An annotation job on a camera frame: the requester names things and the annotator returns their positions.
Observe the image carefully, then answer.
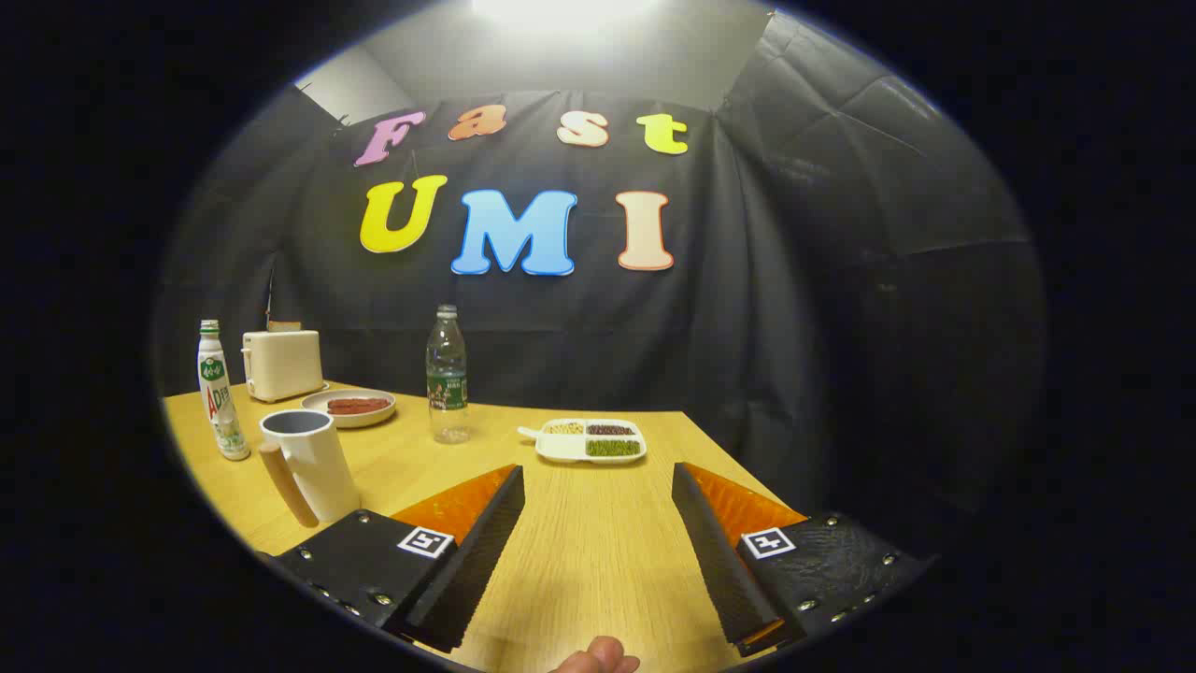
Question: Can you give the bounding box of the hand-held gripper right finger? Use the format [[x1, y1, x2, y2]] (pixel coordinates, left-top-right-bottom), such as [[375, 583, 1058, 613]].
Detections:
[[671, 462, 935, 657]]

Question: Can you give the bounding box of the cream toaster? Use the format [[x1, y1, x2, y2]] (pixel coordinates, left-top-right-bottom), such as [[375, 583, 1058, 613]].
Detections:
[[241, 329, 328, 404]]

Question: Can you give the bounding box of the clear plastic water bottle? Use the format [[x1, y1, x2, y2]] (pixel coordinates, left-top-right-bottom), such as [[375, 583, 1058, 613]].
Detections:
[[426, 305, 471, 445]]

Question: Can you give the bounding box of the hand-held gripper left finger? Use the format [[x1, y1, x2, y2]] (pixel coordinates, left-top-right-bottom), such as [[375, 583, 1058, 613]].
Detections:
[[271, 465, 526, 653]]

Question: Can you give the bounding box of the round white plate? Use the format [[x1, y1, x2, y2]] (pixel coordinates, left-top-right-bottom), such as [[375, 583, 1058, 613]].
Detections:
[[301, 388, 397, 429]]

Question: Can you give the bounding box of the white juice bottle green label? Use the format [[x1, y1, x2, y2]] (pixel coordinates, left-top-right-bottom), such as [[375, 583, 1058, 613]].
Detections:
[[197, 320, 251, 462]]

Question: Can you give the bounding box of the wooden table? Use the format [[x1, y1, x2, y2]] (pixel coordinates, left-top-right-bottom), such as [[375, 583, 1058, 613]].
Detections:
[[164, 379, 814, 673]]

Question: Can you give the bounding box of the white divided bean tray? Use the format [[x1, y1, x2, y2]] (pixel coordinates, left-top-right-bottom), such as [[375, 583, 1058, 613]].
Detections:
[[518, 418, 648, 465]]

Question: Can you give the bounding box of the white cup wooden handle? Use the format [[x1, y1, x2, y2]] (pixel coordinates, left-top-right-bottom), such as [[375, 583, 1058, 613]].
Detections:
[[258, 408, 362, 529]]

